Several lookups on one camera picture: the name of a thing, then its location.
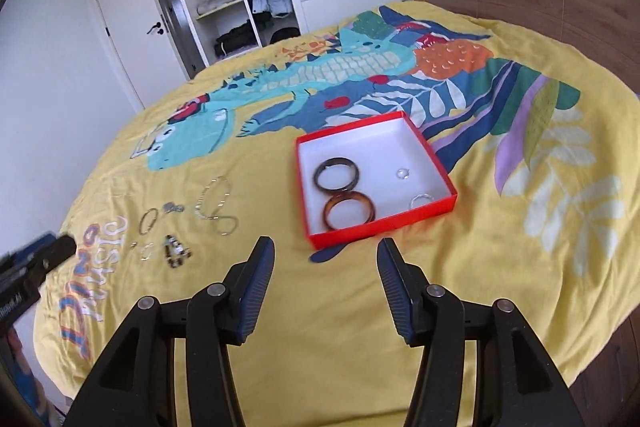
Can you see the folded beige clothes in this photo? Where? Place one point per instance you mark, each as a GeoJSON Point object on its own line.
{"type": "Point", "coordinates": [220, 2]}

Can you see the dark brown bangle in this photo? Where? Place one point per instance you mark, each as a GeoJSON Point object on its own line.
{"type": "Point", "coordinates": [316, 177]}

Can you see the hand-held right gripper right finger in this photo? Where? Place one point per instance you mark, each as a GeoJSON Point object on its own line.
{"type": "Point", "coordinates": [392, 282]}

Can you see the silver charm pendant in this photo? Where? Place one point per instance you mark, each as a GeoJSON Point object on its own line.
{"type": "Point", "coordinates": [173, 207]}

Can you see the pile of black clothes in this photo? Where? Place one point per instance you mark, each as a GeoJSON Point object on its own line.
{"type": "Point", "coordinates": [235, 39]}

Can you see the white door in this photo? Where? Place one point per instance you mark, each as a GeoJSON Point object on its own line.
{"type": "Point", "coordinates": [125, 47]}

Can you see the blue printed clothing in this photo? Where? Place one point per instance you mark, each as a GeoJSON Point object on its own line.
{"type": "Point", "coordinates": [25, 377]}

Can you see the thin silver hoop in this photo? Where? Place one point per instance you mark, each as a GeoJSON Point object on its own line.
{"type": "Point", "coordinates": [417, 197]}

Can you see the red jewelry box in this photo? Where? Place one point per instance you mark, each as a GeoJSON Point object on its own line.
{"type": "Point", "coordinates": [390, 147]}

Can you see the yellow printed blanket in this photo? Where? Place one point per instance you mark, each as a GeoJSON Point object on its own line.
{"type": "Point", "coordinates": [325, 332]}

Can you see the black rounded bag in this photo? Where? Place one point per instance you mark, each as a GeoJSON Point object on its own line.
{"type": "Point", "coordinates": [284, 35]}

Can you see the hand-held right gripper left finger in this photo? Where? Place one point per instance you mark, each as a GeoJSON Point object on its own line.
{"type": "Point", "coordinates": [257, 277]}

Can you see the tortoiseshell bangle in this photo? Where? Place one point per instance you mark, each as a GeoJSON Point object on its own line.
{"type": "Point", "coordinates": [326, 212]}

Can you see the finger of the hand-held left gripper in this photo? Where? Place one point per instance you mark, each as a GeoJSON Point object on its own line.
{"type": "Point", "coordinates": [27, 249]}
{"type": "Point", "coordinates": [59, 251]}

